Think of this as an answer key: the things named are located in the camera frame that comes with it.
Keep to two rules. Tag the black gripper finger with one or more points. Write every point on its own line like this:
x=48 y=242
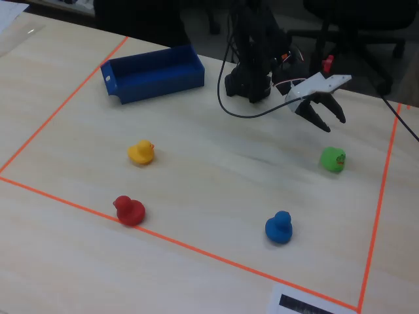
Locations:
x=316 y=117
x=334 y=106

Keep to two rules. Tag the yellow rubber duck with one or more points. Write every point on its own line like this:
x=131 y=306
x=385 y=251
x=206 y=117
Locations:
x=140 y=155

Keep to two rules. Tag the orange tape strip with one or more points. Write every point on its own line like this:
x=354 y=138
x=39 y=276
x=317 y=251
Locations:
x=379 y=202
x=62 y=106
x=183 y=244

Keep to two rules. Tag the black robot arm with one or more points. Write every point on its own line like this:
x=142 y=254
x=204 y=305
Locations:
x=252 y=59

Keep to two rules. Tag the white gripper camera mount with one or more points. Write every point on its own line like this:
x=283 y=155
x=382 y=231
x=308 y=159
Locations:
x=316 y=86

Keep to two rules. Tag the green rubber duck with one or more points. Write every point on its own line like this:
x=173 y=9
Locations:
x=330 y=160

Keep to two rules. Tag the red rubber duck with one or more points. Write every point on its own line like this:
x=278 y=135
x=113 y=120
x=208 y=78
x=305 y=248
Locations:
x=131 y=212

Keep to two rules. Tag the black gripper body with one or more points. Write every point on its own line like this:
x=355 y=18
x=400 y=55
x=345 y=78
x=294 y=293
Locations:
x=308 y=108

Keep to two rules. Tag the plain white paper sheet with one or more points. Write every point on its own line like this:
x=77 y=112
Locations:
x=10 y=14

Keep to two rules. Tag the blue rubber duck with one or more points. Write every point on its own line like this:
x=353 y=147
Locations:
x=278 y=230

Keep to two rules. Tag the white paper with black bar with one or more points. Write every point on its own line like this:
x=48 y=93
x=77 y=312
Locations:
x=294 y=302

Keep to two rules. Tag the blue rectangular box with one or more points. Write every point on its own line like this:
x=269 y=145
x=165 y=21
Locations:
x=157 y=81

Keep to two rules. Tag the black office chair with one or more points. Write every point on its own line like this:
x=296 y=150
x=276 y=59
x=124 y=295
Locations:
x=363 y=19

